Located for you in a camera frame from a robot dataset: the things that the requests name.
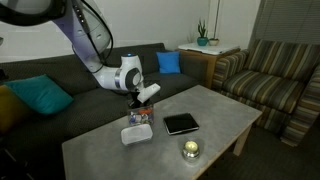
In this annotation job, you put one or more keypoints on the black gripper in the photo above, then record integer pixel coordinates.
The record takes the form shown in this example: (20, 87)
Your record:
(134, 96)

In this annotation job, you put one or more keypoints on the orange snack packet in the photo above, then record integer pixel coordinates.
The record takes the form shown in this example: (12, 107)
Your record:
(145, 111)

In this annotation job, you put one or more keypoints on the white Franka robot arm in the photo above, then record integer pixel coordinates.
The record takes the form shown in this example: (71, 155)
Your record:
(86, 30)

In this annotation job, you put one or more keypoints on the clear plastic storage container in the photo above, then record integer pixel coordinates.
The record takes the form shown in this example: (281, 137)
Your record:
(141, 120)

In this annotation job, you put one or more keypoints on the white container lid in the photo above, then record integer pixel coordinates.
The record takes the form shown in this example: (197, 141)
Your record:
(136, 134)

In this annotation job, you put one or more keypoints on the blue cushion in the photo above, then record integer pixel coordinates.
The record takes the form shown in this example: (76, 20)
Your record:
(168, 62)

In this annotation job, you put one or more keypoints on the silver candle tin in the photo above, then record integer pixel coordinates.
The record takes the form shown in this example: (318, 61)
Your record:
(191, 150)

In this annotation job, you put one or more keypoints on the dark grey sofa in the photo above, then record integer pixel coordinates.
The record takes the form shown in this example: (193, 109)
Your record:
(66, 110)

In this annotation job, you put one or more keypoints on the wooden side table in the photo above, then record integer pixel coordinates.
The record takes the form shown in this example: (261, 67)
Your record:
(210, 66)

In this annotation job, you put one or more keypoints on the teal plant pot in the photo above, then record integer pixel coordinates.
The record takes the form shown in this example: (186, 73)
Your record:
(202, 41)

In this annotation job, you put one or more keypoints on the small white pot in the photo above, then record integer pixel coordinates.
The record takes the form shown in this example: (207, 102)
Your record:
(213, 42)

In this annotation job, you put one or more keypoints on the green succulent plant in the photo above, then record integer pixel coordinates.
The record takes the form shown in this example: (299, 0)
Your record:
(202, 30)

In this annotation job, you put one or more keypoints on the teal cushion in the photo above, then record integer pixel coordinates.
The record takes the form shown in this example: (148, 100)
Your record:
(40, 95)

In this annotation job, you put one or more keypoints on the wooden table leg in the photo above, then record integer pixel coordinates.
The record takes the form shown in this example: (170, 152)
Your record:
(242, 141)

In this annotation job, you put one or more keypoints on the tall thin plant stem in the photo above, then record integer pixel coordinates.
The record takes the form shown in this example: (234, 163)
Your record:
(217, 20)

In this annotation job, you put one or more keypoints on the yellow cushion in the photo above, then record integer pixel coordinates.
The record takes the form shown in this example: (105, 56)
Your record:
(11, 110)

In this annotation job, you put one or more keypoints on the striped armchair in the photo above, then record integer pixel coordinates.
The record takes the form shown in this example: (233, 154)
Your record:
(266, 83)

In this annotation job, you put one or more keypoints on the window blinds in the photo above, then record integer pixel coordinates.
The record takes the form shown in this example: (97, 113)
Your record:
(286, 20)

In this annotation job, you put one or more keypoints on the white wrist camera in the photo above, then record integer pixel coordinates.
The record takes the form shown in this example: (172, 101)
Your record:
(149, 92)

